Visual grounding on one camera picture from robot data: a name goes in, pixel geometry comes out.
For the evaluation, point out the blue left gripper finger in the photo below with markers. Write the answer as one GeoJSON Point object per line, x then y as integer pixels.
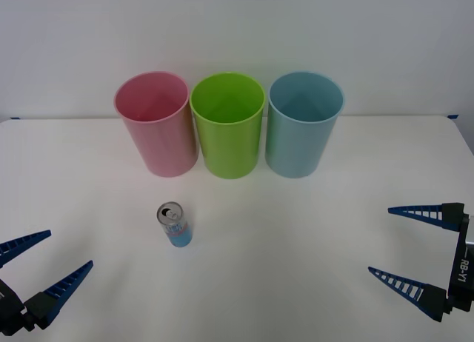
{"type": "Point", "coordinates": [18, 247]}
{"type": "Point", "coordinates": [55, 297]}

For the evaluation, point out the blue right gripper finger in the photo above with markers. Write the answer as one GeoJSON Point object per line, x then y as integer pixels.
{"type": "Point", "coordinates": [429, 301]}
{"type": "Point", "coordinates": [450, 216]}

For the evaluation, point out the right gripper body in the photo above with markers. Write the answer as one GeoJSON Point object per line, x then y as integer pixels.
{"type": "Point", "coordinates": [461, 275]}

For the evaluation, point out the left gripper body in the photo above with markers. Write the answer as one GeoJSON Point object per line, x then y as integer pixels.
{"type": "Point", "coordinates": [9, 312]}

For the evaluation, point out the white and blue drink can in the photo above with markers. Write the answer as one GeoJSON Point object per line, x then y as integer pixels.
{"type": "Point", "coordinates": [178, 229]}

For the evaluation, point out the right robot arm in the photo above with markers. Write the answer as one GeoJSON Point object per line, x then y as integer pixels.
{"type": "Point", "coordinates": [470, 232]}

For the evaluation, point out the pale blue plastic bin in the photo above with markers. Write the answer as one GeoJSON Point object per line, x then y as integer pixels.
{"type": "Point", "coordinates": [296, 149]}

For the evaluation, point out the pink plastic bin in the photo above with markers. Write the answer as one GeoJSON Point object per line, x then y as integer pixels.
{"type": "Point", "coordinates": [163, 149]}

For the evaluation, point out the green plastic bin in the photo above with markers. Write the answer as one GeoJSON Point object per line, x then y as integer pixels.
{"type": "Point", "coordinates": [229, 153]}

